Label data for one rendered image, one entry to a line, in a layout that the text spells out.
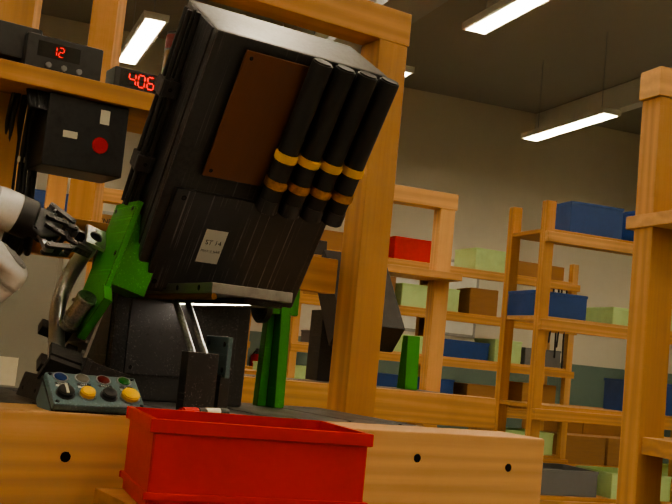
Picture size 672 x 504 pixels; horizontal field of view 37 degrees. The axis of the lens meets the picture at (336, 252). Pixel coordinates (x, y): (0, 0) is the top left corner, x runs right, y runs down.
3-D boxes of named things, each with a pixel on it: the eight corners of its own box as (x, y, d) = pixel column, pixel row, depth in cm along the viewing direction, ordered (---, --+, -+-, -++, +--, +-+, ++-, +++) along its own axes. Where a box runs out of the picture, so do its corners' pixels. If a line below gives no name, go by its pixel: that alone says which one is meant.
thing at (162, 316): (242, 407, 214) (259, 247, 218) (104, 398, 198) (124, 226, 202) (205, 399, 230) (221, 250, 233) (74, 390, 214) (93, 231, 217)
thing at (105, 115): (122, 178, 212) (130, 108, 214) (41, 163, 203) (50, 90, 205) (102, 183, 223) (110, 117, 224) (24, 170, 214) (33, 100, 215)
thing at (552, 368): (566, 484, 1008) (582, 261, 1031) (256, 467, 896) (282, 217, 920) (536, 476, 1059) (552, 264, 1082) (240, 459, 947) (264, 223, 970)
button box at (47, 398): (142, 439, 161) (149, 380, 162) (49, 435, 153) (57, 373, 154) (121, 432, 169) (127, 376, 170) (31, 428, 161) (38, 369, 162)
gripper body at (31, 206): (19, 211, 179) (67, 233, 184) (23, 184, 186) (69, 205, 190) (-1, 240, 183) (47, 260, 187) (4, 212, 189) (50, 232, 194)
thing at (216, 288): (291, 309, 182) (293, 292, 182) (210, 299, 174) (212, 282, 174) (199, 307, 215) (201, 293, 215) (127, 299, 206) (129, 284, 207)
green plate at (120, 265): (137, 323, 185) (177, 217, 190) (96, 306, 181) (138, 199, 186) (115, 321, 195) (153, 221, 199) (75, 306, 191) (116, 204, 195)
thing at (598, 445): (602, 471, 1197) (606, 407, 1205) (648, 481, 1123) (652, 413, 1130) (515, 466, 1151) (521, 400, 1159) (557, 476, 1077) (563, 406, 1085)
